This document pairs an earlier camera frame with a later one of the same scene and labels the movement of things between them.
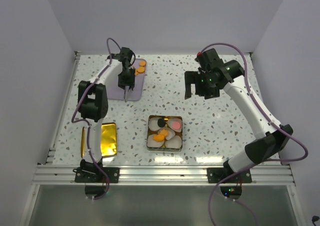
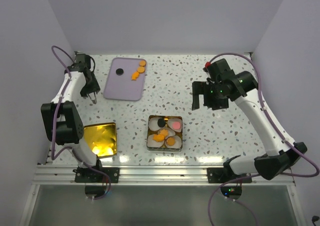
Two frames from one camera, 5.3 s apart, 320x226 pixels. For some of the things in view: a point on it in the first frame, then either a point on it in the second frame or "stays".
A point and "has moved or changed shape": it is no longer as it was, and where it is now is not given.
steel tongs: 126,92 has moved or changed shape
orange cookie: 158,138 stays
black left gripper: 130,82 to 95,87
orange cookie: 164,132 stays
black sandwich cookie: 161,123 stays
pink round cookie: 176,125 stays
